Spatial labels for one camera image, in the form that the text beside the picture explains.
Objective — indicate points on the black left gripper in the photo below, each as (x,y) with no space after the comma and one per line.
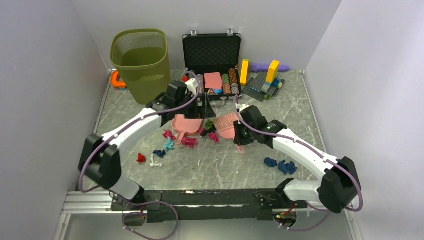
(205,111)

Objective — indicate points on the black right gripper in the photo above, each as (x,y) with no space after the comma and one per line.
(239,139)

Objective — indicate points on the pink plastic hand brush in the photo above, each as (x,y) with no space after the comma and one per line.
(225,125)

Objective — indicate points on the pink plastic dustpan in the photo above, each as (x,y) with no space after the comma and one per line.
(185,127)

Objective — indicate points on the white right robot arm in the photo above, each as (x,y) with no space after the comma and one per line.
(337,186)

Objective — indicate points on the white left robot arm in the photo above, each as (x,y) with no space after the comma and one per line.
(100,159)

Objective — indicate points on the green paper scrap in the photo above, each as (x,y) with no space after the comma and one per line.
(209,124)

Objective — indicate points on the black paper scrap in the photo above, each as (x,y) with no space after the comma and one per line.
(212,130)

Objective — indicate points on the magenta paper scrap centre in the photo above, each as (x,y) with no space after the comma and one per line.
(213,136)

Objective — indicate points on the pink card stack in case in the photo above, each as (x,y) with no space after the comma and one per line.
(213,80)

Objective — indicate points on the dark blue scrap pair left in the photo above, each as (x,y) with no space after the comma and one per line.
(271,163)

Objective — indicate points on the dark blue scrap pair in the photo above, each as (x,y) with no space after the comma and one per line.
(287,167)
(271,163)

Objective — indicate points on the magenta paper scrap left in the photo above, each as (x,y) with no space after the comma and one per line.
(169,134)

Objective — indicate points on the light blue paper scrap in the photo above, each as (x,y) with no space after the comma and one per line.
(169,145)

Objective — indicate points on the black poker chip case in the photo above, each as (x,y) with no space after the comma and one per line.
(213,53)

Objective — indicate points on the building block assembly on baseplate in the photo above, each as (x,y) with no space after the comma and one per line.
(265,84)

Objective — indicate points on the dark blue scrap pair right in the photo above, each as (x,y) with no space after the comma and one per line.
(287,167)

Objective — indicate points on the yellow tall building block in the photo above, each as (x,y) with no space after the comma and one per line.
(244,72)

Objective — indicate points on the dark blue paper scrap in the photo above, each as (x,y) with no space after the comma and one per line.
(160,153)

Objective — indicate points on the purple cylinder toy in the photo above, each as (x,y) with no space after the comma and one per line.
(256,67)

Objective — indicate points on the white twisted paper scrap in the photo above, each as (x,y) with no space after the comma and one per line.
(153,163)

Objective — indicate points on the olive green mesh wastebasket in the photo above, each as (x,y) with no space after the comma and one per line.
(141,58)

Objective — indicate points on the magenta paper scrap by handle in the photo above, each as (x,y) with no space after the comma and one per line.
(190,142)

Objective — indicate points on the orange plastic handle object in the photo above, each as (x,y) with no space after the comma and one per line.
(116,81)

